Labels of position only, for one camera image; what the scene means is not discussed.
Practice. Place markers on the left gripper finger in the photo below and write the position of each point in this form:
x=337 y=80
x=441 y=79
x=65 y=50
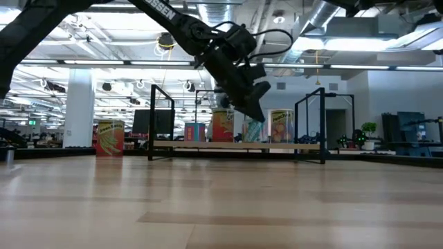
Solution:
x=257 y=98
x=244 y=112

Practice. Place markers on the orange red corn can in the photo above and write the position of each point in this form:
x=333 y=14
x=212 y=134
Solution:
x=223 y=128

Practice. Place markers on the peaches can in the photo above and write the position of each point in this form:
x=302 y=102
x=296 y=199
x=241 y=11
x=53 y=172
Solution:
x=282 y=128

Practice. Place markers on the blue tomatoes can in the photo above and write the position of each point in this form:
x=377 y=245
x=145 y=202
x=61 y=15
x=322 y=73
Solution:
x=195 y=133

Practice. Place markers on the green beans can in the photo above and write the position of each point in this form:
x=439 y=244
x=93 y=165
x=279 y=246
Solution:
x=110 y=138

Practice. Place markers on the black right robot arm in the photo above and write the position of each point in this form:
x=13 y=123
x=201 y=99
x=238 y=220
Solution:
x=353 y=5

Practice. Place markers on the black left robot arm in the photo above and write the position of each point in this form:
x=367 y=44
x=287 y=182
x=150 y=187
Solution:
x=20 y=31

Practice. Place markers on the black-framed wooden shelf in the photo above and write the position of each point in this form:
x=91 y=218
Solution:
x=242 y=145

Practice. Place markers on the black monitor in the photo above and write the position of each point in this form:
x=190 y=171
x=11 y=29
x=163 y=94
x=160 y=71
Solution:
x=142 y=121

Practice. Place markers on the potted green plant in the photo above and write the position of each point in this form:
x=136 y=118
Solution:
x=369 y=133

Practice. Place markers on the white pillar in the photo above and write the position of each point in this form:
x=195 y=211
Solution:
x=79 y=107

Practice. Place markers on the blue cabinet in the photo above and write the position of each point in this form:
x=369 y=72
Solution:
x=410 y=128

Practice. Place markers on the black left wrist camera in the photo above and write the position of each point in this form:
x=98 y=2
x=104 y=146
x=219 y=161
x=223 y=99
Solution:
x=257 y=73

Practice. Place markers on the silver ceiling duct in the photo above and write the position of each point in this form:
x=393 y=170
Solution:
x=322 y=14

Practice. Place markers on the black table edge rail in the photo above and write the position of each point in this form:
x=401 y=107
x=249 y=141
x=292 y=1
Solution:
x=52 y=152

